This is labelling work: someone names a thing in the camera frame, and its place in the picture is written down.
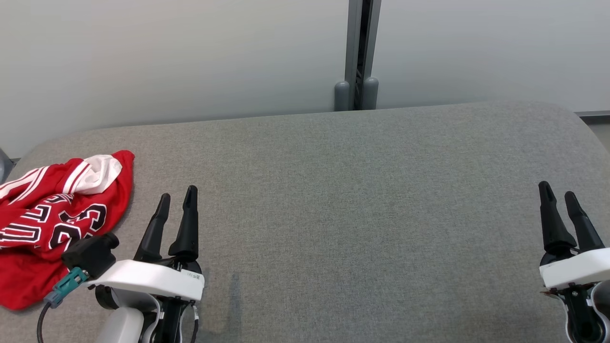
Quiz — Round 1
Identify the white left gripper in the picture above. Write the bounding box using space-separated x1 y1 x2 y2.
86 185 205 343

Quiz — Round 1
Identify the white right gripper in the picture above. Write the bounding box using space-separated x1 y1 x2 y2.
539 181 610 343

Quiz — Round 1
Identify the red shorts white waistband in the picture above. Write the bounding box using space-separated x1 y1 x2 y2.
0 150 135 311

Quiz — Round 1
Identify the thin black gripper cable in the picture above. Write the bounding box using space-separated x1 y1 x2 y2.
179 303 200 343

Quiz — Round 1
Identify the teal cable connector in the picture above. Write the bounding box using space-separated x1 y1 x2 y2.
44 268 90 309

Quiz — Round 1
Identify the black camera cable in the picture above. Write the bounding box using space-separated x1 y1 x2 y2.
37 301 54 343

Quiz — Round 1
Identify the grey metal partition post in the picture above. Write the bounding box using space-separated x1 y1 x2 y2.
334 0 382 111

